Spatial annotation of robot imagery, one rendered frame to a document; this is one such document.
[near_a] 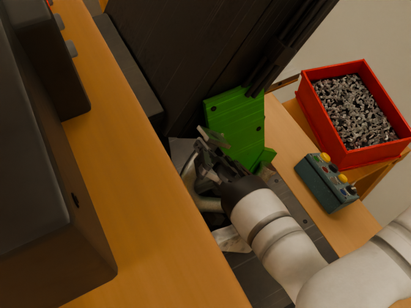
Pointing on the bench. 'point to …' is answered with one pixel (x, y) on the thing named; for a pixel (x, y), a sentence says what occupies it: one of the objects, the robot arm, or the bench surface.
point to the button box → (324, 183)
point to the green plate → (238, 123)
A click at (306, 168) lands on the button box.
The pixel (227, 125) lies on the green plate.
